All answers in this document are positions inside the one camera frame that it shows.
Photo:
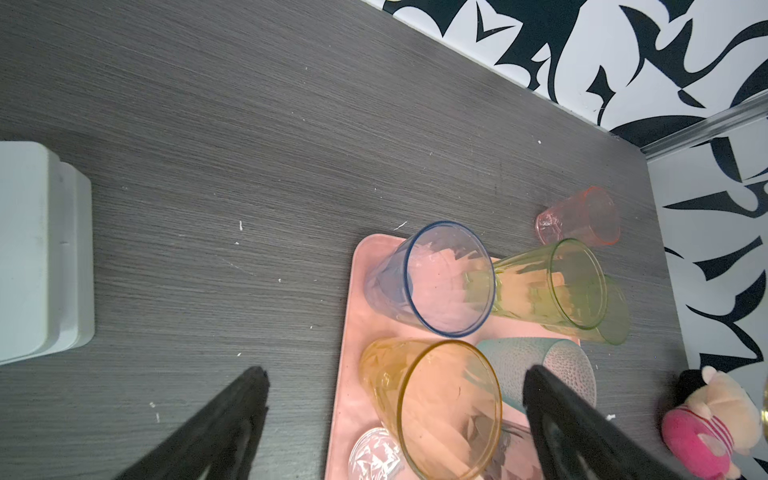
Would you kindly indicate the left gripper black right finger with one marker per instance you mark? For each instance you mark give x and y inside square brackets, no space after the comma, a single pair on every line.
[574,441]

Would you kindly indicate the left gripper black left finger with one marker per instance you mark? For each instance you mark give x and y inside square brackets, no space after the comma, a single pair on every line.
[219,442]

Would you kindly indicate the teal translucent glass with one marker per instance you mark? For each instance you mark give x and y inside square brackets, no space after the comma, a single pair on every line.
[511,358]

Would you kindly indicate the short green glass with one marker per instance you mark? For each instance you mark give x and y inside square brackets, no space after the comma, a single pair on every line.
[615,326]

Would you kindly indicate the orange translucent glass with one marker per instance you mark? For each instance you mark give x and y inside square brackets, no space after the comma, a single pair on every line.
[441,400]

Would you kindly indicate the tall green glass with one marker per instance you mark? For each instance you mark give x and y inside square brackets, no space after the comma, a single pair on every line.
[560,284]

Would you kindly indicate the clear glass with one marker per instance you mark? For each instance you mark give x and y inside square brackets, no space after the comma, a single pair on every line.
[376,456]

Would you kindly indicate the blue translucent glass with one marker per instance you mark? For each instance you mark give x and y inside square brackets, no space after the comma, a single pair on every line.
[441,280]

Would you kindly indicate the pink glass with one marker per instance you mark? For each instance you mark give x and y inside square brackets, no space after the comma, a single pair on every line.
[590,216]

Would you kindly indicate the pink pig plush toy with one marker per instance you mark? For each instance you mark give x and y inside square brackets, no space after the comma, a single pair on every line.
[713,420]

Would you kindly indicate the white box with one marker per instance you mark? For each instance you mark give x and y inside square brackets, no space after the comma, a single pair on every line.
[47,267]

